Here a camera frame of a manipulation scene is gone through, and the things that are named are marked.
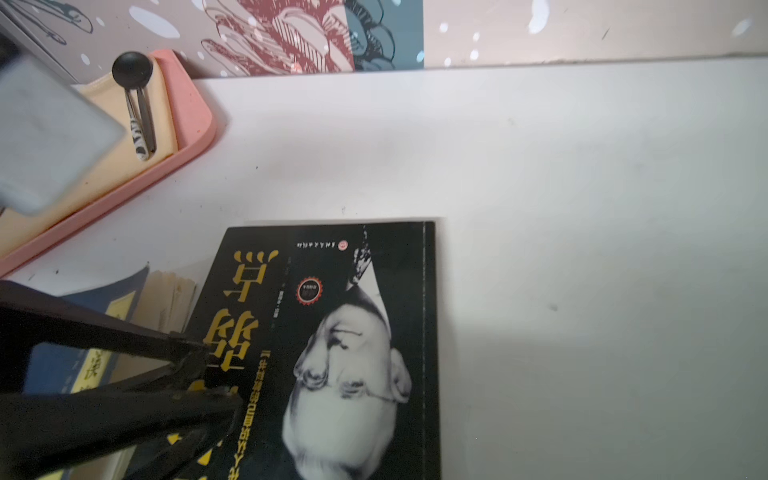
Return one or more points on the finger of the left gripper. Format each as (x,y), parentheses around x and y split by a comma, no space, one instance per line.
(41,434)
(30,317)

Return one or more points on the blue book yellow label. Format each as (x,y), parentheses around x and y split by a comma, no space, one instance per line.
(45,432)

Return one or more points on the black book with face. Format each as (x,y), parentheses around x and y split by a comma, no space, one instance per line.
(328,334)

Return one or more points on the tan paper sheet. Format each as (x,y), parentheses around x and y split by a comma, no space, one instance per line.
(118,167)

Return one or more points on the pink tray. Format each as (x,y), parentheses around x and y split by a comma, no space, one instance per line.
(184,127)

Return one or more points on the black spoon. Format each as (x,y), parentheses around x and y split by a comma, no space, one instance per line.
(132,71)

